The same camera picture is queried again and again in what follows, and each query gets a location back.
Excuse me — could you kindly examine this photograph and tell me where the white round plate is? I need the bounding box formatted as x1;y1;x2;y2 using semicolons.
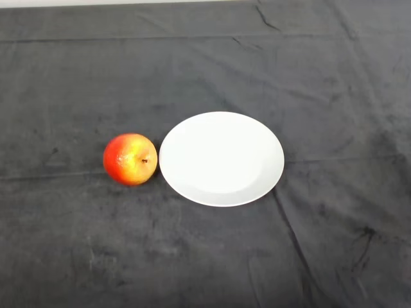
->
159;111;285;207

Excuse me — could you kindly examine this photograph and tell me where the black cloth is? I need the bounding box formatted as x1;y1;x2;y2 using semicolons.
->
0;0;411;308

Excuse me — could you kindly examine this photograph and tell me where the red and yellow apple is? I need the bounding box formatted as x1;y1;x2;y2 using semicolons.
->
102;133;159;187

